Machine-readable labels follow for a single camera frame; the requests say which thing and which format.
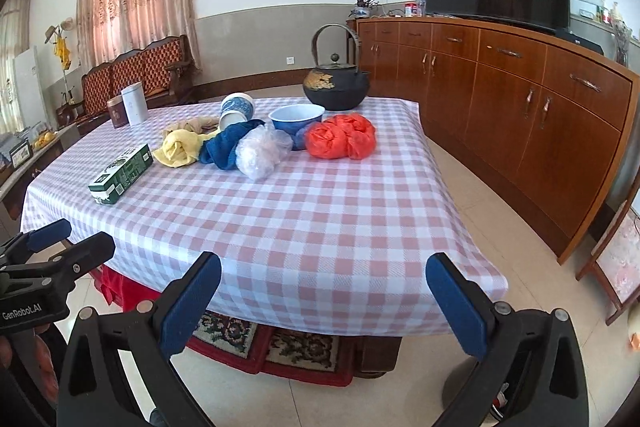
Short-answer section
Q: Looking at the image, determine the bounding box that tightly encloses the black cast iron teapot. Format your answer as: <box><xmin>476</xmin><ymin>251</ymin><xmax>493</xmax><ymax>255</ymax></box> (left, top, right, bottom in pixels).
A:
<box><xmin>303</xmin><ymin>23</ymin><xmax>370</xmax><ymax>112</ymax></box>

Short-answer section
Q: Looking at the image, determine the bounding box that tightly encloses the orange plastic bag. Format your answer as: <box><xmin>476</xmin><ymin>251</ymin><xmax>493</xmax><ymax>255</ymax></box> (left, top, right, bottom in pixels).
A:
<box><xmin>304</xmin><ymin>113</ymin><xmax>376</xmax><ymax>160</ymax></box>

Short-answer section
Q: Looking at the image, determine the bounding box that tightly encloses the wooden sideboard cabinet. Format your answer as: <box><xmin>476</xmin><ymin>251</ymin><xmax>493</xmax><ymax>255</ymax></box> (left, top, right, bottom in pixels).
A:
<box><xmin>349</xmin><ymin>17</ymin><xmax>639</xmax><ymax>260</ymax></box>

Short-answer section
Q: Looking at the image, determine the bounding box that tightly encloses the carved wooden side stand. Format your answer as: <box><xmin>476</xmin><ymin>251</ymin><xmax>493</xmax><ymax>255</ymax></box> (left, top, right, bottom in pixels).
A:
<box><xmin>576</xmin><ymin>173</ymin><xmax>639</xmax><ymax>326</ymax></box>

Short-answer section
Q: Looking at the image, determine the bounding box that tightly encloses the clear plastic bag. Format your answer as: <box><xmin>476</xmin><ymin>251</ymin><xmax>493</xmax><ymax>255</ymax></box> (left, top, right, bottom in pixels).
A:
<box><xmin>235</xmin><ymin>124</ymin><xmax>293</xmax><ymax>181</ymax></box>

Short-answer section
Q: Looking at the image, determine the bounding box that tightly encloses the glass vase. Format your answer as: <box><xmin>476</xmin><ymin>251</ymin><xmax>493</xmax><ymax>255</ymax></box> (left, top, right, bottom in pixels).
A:
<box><xmin>612</xmin><ymin>18</ymin><xmax>631</xmax><ymax>67</ymax></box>

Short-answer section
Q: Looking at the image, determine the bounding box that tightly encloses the pink floral bag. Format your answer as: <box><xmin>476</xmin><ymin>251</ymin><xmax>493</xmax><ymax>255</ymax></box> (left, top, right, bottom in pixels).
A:
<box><xmin>597</xmin><ymin>209</ymin><xmax>640</xmax><ymax>303</ymax></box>

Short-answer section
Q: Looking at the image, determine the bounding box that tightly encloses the white cylindrical canister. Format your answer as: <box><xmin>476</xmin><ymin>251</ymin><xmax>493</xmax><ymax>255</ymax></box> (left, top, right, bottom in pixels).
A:
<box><xmin>120</xmin><ymin>82</ymin><xmax>149</xmax><ymax>126</ymax></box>

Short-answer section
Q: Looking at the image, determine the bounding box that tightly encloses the person's left hand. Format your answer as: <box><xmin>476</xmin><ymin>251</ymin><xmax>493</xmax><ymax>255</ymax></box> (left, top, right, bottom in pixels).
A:
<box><xmin>1</xmin><ymin>324</ymin><xmax>58</xmax><ymax>405</ymax></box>

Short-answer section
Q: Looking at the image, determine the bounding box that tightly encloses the beige cloth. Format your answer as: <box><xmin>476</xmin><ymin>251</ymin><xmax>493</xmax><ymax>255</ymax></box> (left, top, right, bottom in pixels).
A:
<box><xmin>162</xmin><ymin>116</ymin><xmax>219</xmax><ymax>138</ymax></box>

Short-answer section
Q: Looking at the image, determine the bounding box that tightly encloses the blue ceramic bowl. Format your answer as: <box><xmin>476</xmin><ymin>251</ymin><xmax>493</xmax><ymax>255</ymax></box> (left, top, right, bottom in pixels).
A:
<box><xmin>269</xmin><ymin>103</ymin><xmax>326</xmax><ymax>150</ymax></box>

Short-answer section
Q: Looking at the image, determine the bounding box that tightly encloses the red patterned rug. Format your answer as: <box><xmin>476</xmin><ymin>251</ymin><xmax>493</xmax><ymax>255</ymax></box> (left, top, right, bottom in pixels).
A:
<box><xmin>89</xmin><ymin>263</ymin><xmax>404</xmax><ymax>389</ymax></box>

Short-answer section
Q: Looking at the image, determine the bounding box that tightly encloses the wooden bench sofa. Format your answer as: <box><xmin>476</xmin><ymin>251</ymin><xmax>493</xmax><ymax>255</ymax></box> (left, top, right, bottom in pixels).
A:
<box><xmin>56</xmin><ymin>35</ymin><xmax>200</xmax><ymax>135</ymax></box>

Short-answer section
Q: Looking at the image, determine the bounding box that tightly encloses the blue patterned paper cup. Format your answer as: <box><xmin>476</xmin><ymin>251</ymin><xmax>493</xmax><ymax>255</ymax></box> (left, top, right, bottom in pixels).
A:
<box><xmin>219</xmin><ymin>92</ymin><xmax>255</xmax><ymax>131</ymax></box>

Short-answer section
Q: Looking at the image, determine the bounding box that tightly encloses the black set-top box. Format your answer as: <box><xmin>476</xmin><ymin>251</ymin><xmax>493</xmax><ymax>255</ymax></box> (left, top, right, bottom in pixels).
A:
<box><xmin>554</xmin><ymin>28</ymin><xmax>604</xmax><ymax>55</ymax></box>

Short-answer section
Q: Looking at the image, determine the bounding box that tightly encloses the dark blue towel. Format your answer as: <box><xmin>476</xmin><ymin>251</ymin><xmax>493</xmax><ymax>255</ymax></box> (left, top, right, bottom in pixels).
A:
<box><xmin>198</xmin><ymin>119</ymin><xmax>265</xmax><ymax>171</ymax></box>

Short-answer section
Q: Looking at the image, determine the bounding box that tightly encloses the yellow cloth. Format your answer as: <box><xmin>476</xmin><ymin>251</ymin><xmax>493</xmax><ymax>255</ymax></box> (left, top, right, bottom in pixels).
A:
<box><xmin>152</xmin><ymin>129</ymin><xmax>219</xmax><ymax>168</ymax></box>

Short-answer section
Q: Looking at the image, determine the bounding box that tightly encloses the green white carton box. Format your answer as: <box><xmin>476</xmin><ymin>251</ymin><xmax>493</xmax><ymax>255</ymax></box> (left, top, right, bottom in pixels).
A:
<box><xmin>88</xmin><ymin>144</ymin><xmax>153</xmax><ymax>205</ymax></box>

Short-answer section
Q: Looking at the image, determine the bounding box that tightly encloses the small potted plant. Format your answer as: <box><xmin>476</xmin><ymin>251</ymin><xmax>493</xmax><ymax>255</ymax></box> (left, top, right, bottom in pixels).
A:
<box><xmin>349</xmin><ymin>0</ymin><xmax>378</xmax><ymax>18</ymax></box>

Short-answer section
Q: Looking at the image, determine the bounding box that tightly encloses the brown tea tin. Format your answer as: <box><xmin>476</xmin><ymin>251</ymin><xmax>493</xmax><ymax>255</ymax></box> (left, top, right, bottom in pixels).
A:
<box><xmin>106</xmin><ymin>94</ymin><xmax>128</xmax><ymax>128</ymax></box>

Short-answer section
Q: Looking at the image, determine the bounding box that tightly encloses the pink checkered tablecloth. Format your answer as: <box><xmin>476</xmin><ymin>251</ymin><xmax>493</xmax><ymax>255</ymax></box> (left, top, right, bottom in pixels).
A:
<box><xmin>21</xmin><ymin>98</ymin><xmax>508</xmax><ymax>337</ymax></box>

